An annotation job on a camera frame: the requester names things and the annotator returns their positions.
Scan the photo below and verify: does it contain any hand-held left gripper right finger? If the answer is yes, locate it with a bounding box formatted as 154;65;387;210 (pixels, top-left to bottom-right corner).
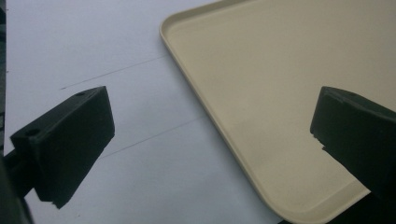
309;86;396;203

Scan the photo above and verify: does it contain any beige plastic tray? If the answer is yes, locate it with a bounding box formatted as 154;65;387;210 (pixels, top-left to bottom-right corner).
159;0;396;224

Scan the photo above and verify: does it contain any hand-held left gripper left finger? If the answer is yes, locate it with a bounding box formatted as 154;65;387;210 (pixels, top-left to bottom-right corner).
9;86;116;210

